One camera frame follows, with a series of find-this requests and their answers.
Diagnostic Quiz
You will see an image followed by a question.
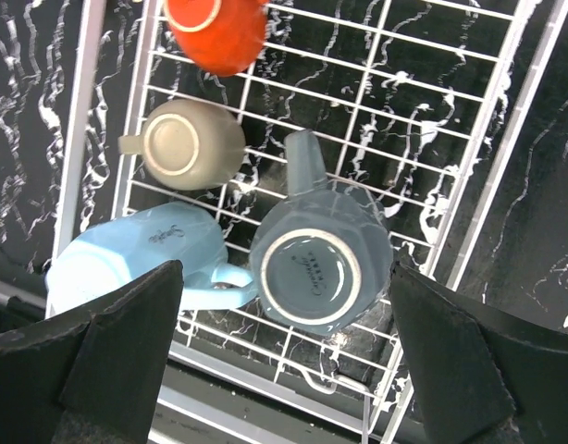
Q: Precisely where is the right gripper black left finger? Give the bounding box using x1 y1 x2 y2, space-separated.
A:
0 260 183 443

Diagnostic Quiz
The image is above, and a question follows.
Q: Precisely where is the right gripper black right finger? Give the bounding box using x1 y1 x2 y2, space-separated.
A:
390 264 568 443

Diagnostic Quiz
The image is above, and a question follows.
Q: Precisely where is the grey blue faceted mug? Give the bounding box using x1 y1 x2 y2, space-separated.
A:
249 129 394 336

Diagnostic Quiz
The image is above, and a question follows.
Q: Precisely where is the light blue faceted mug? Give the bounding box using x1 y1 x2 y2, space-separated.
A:
45 202 258 317

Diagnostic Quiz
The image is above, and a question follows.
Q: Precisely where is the beige mug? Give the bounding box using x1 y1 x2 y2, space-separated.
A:
118 99 246 191

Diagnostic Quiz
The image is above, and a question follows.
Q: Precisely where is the orange red mug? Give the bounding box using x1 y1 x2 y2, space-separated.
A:
163 0 266 77

